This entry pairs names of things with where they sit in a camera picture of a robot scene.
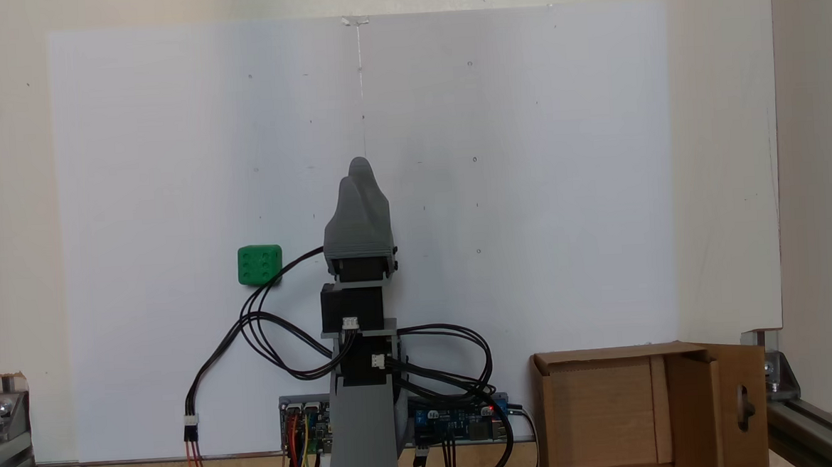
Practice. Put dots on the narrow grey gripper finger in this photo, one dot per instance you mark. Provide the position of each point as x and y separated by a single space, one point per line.
369 186

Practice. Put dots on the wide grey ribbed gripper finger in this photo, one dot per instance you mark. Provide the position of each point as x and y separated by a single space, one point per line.
350 226

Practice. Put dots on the green dice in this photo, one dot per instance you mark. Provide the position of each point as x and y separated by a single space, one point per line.
259 264

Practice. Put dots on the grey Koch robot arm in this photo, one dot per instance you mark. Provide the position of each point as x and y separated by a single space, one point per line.
358 421

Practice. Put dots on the white paper sheet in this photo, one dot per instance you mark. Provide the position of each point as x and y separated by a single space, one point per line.
527 185

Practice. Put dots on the blue circuit board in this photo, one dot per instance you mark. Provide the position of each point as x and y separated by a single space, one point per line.
454 420

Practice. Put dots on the open cardboard box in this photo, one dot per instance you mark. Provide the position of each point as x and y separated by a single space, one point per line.
603 409

